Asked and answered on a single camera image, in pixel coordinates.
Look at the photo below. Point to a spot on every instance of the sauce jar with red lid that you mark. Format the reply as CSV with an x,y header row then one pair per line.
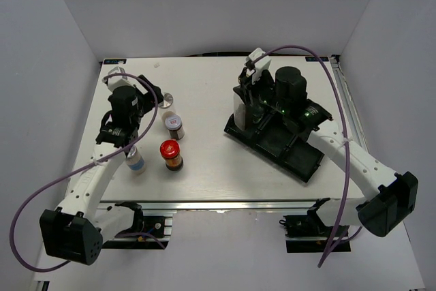
x,y
171,153

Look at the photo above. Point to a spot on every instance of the black logo sticker left corner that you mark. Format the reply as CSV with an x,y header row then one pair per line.
x,y
114,61

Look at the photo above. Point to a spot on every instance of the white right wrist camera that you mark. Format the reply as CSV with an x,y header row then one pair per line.
x,y
256,62

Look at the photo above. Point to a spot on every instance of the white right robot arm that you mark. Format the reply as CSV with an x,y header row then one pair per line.
x,y
388,197

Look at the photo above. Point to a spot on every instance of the clear jar with silver lid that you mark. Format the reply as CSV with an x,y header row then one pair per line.
x,y
167,107

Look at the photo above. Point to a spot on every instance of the aluminium rail edge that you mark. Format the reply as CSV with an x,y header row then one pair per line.
x,y
224,205
351,112

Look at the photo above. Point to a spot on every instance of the black compartment tray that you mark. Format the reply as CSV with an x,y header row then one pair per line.
x,y
273,141

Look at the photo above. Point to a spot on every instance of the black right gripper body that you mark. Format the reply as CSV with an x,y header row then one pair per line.
x,y
267,97

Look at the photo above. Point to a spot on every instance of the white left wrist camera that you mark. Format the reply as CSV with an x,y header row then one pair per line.
x,y
117,81

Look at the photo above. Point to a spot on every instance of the oil bottle gold black spout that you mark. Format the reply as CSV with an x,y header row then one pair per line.
x,y
245,115

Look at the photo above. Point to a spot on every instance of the white bottle with blue label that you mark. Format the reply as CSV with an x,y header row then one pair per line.
x,y
135,161

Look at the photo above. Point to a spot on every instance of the black logo sticker corner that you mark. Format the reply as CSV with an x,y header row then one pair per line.
x,y
114,61
314,59

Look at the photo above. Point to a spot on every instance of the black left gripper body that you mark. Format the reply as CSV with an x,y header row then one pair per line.
x,y
145,102

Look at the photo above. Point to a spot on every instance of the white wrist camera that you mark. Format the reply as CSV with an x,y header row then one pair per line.
x,y
256,62
117,81

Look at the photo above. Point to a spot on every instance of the black logo sticker right corner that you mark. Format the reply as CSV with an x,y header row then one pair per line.
x,y
314,59

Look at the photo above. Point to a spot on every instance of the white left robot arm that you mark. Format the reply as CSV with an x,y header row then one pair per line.
x,y
73,231

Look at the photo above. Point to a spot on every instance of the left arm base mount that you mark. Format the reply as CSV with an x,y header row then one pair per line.
x,y
151,230

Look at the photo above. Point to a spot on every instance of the dark jar with white lid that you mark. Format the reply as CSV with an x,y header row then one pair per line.
x,y
174,125

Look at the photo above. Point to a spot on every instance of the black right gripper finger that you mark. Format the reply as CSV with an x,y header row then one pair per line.
x,y
250,86
242,80

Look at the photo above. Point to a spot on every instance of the aluminium rail front edge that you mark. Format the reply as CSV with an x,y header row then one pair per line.
x,y
224,205

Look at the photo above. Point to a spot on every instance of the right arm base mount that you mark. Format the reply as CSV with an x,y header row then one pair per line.
x,y
305,233

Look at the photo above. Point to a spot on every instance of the aluminium rail right edge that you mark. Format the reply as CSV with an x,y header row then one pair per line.
x,y
351,112

